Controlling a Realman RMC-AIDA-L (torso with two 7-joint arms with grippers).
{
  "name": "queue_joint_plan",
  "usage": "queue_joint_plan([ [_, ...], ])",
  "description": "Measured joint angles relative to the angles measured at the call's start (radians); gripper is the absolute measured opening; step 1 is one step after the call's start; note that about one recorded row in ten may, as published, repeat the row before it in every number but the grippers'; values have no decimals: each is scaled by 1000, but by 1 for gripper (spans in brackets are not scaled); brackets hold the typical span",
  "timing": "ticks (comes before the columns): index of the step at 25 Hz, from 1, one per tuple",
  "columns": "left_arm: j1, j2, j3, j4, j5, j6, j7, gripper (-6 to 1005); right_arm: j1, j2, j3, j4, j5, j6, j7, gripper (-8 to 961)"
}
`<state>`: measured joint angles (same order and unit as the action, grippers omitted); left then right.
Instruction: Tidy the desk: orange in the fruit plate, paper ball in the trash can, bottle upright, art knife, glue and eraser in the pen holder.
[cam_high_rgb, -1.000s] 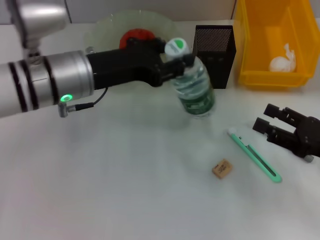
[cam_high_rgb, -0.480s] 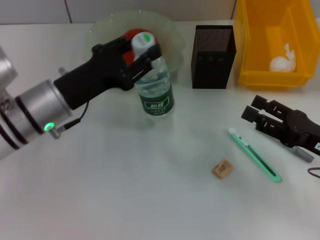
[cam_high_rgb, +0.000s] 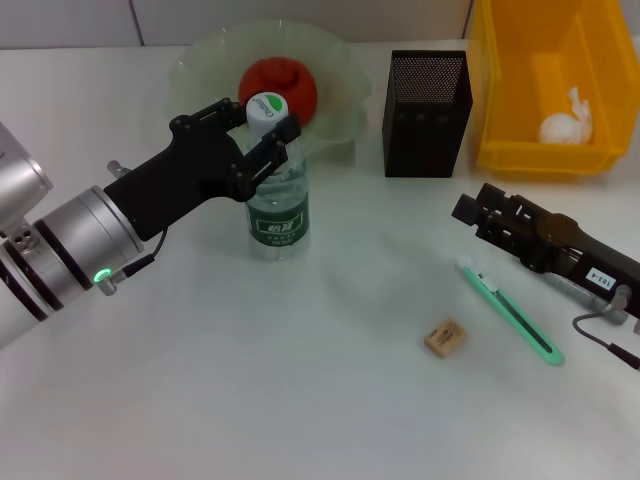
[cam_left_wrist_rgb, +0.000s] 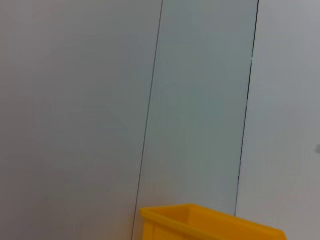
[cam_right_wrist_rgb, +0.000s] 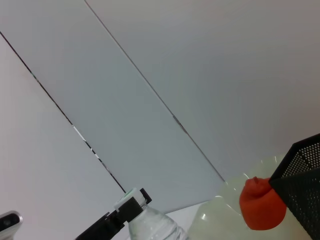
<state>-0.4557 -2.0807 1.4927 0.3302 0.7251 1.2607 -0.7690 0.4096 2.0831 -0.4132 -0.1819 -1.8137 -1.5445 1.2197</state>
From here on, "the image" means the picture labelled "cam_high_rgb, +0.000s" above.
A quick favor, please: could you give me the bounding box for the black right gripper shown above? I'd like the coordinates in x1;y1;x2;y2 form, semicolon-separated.
451;182;640;319

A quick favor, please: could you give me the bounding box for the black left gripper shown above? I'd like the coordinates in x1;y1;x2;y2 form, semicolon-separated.
102;98;301;241

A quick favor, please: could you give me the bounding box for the mint green utility knife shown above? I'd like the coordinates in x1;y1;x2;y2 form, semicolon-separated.
454;254;565;367

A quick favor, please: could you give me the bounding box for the clear green-label water bottle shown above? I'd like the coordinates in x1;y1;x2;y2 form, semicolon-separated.
244;92;311;261

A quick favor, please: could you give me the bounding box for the white paper ball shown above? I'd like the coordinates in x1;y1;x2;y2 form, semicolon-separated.
538;85;594;146

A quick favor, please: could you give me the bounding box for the grey marker pen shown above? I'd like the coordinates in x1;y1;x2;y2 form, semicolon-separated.
549;273;609;310

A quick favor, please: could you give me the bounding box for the small tan eraser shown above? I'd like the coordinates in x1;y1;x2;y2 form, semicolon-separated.
422;317;471;360

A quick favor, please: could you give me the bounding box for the black mesh pen holder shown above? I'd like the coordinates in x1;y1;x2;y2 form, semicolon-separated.
381;49;474;179

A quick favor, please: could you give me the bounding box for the green glass fruit plate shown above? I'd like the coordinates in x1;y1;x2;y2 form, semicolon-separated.
167;19;374;162

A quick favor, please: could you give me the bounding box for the yellow plastic bin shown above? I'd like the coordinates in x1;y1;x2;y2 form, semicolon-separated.
469;0;640;182

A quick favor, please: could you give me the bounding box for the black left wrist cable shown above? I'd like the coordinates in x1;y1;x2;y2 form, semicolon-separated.
110;228;169;295

